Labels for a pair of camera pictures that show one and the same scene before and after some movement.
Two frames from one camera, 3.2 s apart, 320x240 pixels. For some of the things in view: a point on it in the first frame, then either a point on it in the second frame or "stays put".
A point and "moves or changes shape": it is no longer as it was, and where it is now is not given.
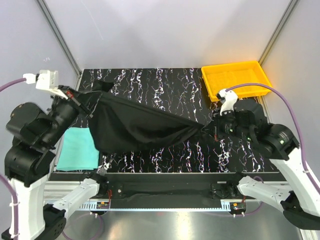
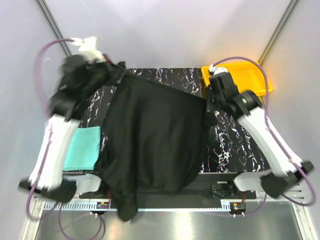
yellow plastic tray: x=223 y=76 stays put
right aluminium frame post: x=289 y=10 stays put
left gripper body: x=66 y=110 -> x=101 y=73
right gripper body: x=227 y=125 -> x=214 y=101
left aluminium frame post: x=62 y=40 stays put
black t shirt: x=121 y=124 moves or changes shape
